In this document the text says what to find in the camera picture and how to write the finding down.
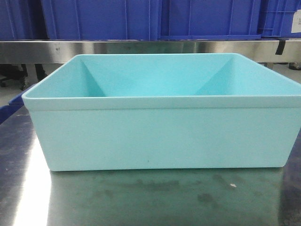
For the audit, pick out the blue bin at left edge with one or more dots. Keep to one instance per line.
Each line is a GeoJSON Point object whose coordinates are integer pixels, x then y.
{"type": "Point", "coordinates": [13, 105]}

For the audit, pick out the blue plastic crate right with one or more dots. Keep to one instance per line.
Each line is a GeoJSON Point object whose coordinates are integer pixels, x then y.
{"type": "Point", "coordinates": [275, 18]}

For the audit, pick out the black tape strip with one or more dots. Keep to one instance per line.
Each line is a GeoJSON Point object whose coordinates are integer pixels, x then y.
{"type": "Point", "coordinates": [281, 47]}

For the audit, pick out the blue plastic crate centre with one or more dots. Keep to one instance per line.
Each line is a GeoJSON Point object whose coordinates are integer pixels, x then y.
{"type": "Point", "coordinates": [210, 19]}

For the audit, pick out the blue plastic crate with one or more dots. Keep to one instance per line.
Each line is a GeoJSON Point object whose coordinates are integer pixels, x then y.
{"type": "Point", "coordinates": [275, 18]}
{"type": "Point", "coordinates": [210, 19]}
{"type": "Point", "coordinates": [102, 19]}

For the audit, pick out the stainless steel shelf rail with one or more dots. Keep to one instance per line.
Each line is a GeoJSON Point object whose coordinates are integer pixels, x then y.
{"type": "Point", "coordinates": [59, 52]}

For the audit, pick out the blue plastic crate left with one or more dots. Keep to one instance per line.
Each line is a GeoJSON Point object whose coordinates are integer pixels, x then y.
{"type": "Point", "coordinates": [102, 19]}

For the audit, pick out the light teal plastic bin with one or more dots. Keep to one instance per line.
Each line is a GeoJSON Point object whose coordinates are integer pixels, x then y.
{"type": "Point", "coordinates": [164, 111]}

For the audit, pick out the white paper label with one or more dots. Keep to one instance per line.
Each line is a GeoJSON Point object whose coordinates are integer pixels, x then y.
{"type": "Point", "coordinates": [296, 22]}

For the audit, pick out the black office chair base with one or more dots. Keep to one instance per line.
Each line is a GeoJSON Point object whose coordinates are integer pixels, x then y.
{"type": "Point", "coordinates": [12, 72]}

